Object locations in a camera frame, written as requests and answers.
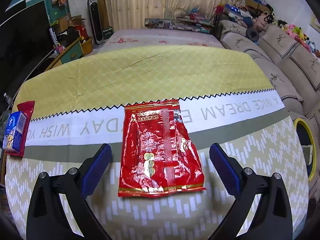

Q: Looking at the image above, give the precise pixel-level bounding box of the red snack bag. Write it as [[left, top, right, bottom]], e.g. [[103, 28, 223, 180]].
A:
[[118, 100, 205, 198]]

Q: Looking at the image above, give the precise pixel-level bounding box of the yellow rim black trash bin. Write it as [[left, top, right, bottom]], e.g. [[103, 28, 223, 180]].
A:
[[293, 118, 317, 181]]

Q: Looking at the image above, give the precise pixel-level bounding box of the blue tissue pack red box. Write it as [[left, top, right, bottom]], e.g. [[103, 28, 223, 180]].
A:
[[3, 101, 35, 158]]

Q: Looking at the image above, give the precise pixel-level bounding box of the patterned quilt mat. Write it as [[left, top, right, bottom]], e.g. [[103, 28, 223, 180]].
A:
[[5, 46, 309, 239]]

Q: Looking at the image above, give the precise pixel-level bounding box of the clear water bottle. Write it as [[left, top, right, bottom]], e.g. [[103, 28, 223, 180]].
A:
[[3, 93, 12, 105]]

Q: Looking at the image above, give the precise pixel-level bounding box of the beige sectional sofa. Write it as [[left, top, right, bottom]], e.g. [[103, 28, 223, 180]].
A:
[[214, 20, 319, 201]]

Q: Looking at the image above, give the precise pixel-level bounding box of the yellow teal tv cabinet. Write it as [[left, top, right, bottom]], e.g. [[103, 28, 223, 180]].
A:
[[44, 36, 93, 71]]

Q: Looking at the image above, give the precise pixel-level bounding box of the black flat television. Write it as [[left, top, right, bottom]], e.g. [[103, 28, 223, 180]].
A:
[[0, 0, 54, 100]]

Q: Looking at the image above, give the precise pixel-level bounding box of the pile of plush toys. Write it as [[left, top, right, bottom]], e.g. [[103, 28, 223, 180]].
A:
[[213, 0, 319, 57]]

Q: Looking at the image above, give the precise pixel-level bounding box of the black tower fan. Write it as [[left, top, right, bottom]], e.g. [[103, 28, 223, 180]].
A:
[[87, 0, 104, 44]]

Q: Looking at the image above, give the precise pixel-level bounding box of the low glass shelf with clutter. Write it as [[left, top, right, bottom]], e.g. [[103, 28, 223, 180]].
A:
[[144, 18, 214, 35]]

